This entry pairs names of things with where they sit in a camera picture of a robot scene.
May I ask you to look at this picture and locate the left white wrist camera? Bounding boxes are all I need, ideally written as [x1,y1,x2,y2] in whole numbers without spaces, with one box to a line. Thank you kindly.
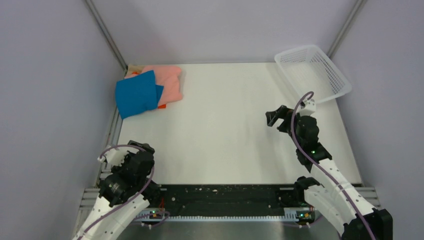
[97,147,139,166]

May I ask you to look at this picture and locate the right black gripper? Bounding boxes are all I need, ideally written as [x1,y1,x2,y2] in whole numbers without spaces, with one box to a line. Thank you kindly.
[266,105,303,148]

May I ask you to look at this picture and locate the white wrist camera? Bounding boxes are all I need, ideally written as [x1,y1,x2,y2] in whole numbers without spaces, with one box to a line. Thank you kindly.
[97,147,139,166]
[298,99,317,117]

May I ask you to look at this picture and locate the white plastic basket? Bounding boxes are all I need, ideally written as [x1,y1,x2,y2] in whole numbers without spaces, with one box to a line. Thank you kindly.
[274,44,352,104]

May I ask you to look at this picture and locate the pink folded t shirt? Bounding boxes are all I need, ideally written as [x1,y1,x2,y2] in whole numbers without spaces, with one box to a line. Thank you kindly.
[124,64,183,105]

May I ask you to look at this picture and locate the blue t shirt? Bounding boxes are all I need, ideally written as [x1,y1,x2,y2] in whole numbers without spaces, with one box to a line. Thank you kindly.
[115,70,164,119]

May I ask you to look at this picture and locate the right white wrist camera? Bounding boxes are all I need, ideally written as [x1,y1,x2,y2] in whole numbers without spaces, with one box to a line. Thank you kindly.
[298,99,317,117]

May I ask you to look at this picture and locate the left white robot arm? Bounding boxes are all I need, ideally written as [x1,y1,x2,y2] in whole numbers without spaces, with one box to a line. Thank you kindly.
[74,140,161,240]

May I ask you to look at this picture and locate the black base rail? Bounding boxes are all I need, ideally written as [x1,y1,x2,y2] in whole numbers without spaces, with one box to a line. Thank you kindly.
[149,184,313,217]

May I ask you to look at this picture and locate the orange folded t shirt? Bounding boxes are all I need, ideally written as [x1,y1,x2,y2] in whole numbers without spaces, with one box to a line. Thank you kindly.
[130,71,167,109]

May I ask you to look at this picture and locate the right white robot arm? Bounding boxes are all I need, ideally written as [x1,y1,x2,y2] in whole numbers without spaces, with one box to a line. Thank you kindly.
[265,105,393,240]

